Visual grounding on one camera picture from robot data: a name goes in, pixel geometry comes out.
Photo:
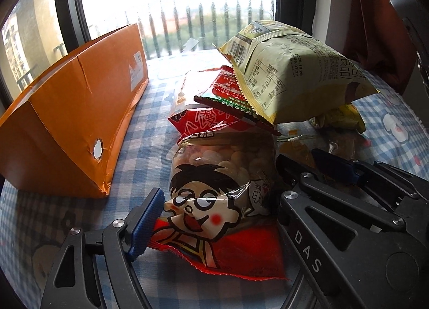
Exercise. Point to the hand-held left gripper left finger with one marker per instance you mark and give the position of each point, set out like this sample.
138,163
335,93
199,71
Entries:
147,218

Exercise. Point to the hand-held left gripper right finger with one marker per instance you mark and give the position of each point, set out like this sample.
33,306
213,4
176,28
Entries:
292,297

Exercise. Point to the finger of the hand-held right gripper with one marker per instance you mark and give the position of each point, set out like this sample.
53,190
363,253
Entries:
301,215
335,165

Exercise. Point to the clear brown snack packet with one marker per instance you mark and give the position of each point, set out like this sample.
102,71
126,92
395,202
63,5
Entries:
342,143

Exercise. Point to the yellow silver snack packet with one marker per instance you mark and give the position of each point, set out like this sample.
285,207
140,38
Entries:
342,118

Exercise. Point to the cartoon face snack packet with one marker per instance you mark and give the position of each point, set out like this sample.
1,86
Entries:
201,195

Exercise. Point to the pale green snack packet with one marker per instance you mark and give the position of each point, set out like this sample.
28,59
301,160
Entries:
295,74

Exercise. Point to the red snack packet white print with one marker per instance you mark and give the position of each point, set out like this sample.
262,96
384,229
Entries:
201,123

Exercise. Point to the red snack packet dark edge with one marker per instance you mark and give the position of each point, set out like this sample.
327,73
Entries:
228,94

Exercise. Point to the orange cardboard box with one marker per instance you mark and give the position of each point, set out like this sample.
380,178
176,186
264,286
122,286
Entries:
67,111

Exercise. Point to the clear orange snack packet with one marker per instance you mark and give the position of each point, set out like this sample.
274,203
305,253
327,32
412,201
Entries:
191,87

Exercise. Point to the blue checked printed cloth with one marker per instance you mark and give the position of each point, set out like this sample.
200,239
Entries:
137,161

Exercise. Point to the grey metal object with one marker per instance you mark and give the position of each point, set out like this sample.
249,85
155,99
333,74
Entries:
412,27

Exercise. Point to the brown curtain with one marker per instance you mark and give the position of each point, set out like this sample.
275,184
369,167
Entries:
372,10

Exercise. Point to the balcony railing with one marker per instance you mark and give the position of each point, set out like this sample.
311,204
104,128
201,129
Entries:
175,24

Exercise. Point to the apartment building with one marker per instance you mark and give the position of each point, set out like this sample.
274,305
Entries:
16,44

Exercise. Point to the black window frame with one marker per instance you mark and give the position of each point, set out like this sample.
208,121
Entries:
72,20

